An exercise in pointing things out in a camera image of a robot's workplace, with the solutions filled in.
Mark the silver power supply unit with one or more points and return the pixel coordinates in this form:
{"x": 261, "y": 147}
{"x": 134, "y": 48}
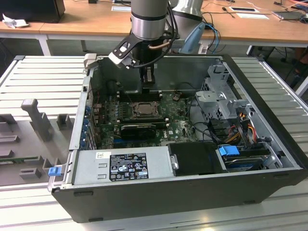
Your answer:
{"x": 84, "y": 168}

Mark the silver metal drive cage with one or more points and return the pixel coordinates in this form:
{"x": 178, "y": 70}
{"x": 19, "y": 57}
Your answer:
{"x": 211, "y": 96}

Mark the wooden desk white frame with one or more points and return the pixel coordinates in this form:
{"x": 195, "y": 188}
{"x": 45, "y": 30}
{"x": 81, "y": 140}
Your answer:
{"x": 96, "y": 21}
{"x": 34, "y": 27}

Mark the gray parts rack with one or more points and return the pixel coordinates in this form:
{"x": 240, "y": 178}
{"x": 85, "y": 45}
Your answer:
{"x": 29, "y": 144}

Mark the small white sheet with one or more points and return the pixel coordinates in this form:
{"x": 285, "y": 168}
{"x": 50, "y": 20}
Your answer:
{"x": 118, "y": 8}

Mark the CPU socket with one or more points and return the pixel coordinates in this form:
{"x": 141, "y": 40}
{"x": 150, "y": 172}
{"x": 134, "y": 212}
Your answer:
{"x": 132, "y": 113}

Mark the white framed tablet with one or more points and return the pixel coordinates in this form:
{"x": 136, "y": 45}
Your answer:
{"x": 243, "y": 9}

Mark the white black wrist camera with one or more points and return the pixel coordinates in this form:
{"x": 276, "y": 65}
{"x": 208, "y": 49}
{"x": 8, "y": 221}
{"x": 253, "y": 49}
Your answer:
{"x": 120, "y": 60}

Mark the black graphics card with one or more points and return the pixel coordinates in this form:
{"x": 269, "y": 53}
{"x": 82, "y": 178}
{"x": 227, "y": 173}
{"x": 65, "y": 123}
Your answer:
{"x": 137, "y": 132}

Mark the white paper sheet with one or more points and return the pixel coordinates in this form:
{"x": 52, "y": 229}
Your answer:
{"x": 252, "y": 16}

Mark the black plastic shroud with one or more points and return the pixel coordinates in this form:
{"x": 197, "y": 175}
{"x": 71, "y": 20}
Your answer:
{"x": 195, "y": 158}

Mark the pale blue teach pendant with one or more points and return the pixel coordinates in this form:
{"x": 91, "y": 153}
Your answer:
{"x": 192, "y": 38}

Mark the round coin battery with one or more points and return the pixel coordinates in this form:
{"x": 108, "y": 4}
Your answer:
{"x": 176, "y": 97}

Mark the dark notebook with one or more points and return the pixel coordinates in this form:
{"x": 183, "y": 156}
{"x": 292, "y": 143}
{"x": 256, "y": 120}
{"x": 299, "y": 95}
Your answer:
{"x": 288, "y": 15}

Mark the crumpled white paper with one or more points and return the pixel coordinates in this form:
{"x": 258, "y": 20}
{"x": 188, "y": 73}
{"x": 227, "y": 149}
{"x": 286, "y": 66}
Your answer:
{"x": 14, "y": 22}

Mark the hard disk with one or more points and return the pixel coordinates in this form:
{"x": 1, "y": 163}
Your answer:
{"x": 243, "y": 165}

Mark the large black box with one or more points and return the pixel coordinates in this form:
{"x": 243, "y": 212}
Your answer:
{"x": 31, "y": 10}

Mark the blue case latch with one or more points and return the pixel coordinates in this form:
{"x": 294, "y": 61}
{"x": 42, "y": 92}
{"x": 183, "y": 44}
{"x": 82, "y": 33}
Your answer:
{"x": 55, "y": 172}

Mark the CPU with silver top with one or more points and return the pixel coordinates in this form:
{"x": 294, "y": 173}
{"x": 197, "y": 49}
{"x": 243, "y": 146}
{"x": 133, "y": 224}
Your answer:
{"x": 146, "y": 108}

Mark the open desktop PC case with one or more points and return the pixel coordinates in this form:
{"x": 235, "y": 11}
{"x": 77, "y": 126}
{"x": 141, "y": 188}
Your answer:
{"x": 144, "y": 202}

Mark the green motherboard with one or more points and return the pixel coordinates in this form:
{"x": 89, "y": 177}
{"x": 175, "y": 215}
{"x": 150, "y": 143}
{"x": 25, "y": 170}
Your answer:
{"x": 178, "y": 125}

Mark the blue expansion slot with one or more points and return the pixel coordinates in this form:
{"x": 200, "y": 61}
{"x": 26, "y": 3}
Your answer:
{"x": 118, "y": 140}

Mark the RAM slot with white clips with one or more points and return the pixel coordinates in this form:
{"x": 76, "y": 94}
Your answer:
{"x": 144, "y": 120}
{"x": 162, "y": 125}
{"x": 134, "y": 98}
{"x": 134, "y": 94}

